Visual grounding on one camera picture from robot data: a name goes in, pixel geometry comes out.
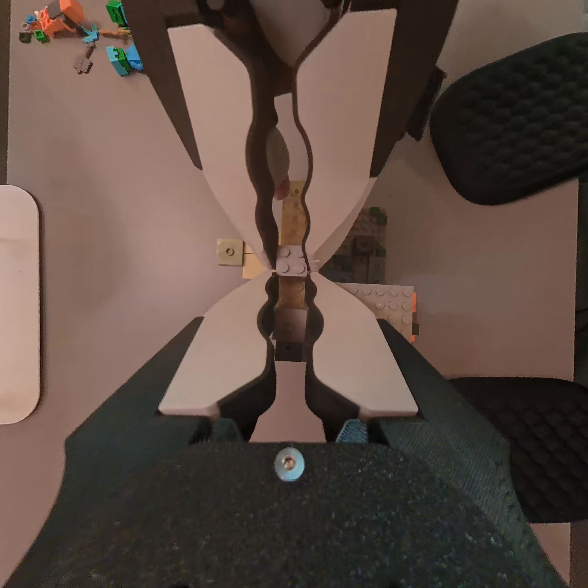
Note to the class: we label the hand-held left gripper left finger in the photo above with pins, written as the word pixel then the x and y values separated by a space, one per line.
pixel 216 367

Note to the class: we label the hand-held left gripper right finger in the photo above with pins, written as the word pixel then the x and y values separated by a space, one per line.
pixel 363 367

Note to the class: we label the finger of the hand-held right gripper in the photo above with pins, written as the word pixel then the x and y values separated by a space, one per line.
pixel 344 138
pixel 216 138

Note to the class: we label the pale grey studded toy plate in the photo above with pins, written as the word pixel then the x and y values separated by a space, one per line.
pixel 291 261

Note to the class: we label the grey desk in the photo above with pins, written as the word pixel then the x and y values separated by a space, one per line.
pixel 115 183

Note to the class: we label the person's right hand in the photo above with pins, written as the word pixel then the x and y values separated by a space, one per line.
pixel 281 189

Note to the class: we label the heap of colourful toy pieces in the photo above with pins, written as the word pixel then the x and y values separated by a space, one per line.
pixel 124 59

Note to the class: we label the toy brick building model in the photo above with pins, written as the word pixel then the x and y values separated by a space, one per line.
pixel 381 303

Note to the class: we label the white rounded board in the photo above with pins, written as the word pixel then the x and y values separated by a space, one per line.
pixel 18 298

